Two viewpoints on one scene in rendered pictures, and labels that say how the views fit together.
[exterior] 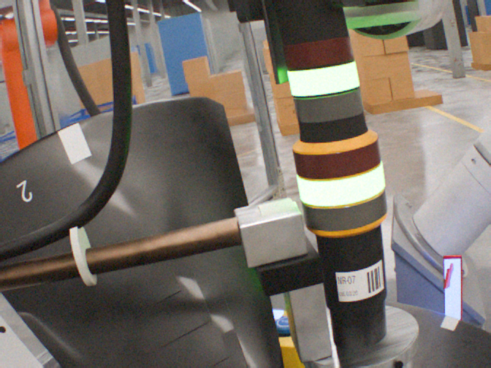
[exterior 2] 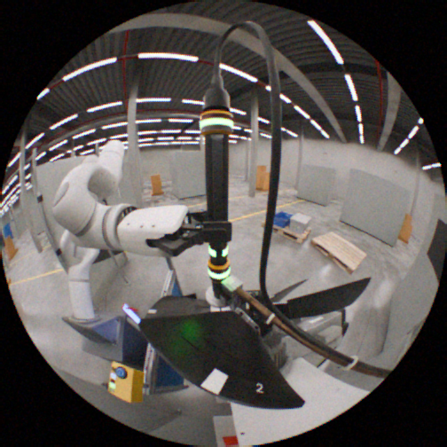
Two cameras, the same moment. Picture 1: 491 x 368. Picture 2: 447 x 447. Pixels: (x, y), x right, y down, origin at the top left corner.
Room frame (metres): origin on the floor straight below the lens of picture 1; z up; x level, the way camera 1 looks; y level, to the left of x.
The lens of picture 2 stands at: (0.37, 0.11, 1.59)
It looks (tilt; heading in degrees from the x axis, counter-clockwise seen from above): 26 degrees down; 234
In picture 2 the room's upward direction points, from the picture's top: straight up
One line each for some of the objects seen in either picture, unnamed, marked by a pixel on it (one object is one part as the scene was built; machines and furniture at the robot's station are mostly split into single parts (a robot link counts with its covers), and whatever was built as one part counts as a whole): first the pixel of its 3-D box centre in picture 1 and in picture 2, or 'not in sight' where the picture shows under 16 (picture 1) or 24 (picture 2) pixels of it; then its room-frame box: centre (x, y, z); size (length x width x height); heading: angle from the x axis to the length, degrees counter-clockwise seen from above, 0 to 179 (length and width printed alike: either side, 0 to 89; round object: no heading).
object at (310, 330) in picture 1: (337, 283); (222, 287); (0.27, -0.04, 1.35); 0.09 x 0.07 x 0.10; 94
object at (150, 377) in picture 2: not in sight; (159, 323); (0.53, -0.32, 0.82); 0.90 x 0.04 x 0.08; 59
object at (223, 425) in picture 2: not in sight; (260, 427); (0.45, 0.48, 0.85); 0.36 x 0.24 x 0.03; 149
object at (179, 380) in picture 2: not in sight; (176, 339); (0.53, -0.32, 0.45); 0.82 x 0.02 x 0.66; 59
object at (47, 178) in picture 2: not in sight; (82, 223); (1.32, -1.79, 1.10); 1.21 x 0.06 x 2.20; 59
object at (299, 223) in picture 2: not in sight; (300, 223); (-2.72, -0.91, 0.31); 0.60 x 0.42 x 0.33; 5
